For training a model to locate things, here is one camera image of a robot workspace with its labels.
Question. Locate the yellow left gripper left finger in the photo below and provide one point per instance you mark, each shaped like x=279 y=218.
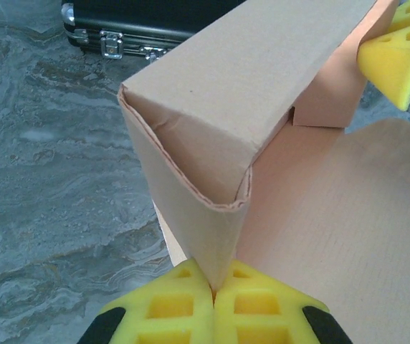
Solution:
x=176 y=286

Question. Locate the black case with metal latches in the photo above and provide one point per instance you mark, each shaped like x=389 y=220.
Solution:
x=133 y=18

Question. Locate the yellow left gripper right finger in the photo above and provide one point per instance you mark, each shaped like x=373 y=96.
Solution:
x=262 y=286

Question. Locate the brown cardboard paper box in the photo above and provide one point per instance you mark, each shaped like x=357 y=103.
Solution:
x=298 y=200

